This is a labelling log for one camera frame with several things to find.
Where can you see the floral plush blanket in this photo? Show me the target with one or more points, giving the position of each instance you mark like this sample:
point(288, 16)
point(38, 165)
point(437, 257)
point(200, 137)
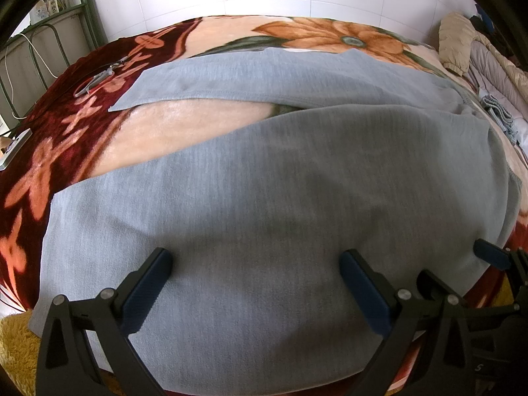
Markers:
point(76, 138)

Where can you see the white phone on blanket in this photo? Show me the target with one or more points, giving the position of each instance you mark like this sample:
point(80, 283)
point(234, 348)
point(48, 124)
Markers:
point(9, 152)

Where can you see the green metal bed frame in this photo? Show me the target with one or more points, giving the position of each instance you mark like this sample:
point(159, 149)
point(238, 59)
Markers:
point(40, 39)

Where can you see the folded grey striped cloth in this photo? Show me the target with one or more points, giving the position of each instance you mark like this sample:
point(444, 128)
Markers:
point(500, 115)

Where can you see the silver scissors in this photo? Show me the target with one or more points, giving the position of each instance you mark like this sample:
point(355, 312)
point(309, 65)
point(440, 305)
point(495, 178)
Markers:
point(97, 79)

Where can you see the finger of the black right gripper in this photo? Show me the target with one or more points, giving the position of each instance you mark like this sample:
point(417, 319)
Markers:
point(443, 365)
point(512, 263)

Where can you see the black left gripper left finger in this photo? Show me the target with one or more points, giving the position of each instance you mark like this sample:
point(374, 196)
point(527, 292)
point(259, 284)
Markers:
point(66, 363)

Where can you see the yellow fluffy rug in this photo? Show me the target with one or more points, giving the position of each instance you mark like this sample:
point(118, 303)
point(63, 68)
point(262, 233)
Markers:
point(20, 351)

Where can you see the grey sweat pants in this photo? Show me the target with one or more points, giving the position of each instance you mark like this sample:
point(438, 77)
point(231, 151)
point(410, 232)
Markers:
point(395, 163)

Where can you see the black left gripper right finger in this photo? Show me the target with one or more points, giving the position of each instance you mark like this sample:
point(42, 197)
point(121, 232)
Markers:
point(393, 314)

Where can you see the beige puffer jacket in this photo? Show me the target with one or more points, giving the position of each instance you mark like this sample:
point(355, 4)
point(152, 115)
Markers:
point(463, 49)

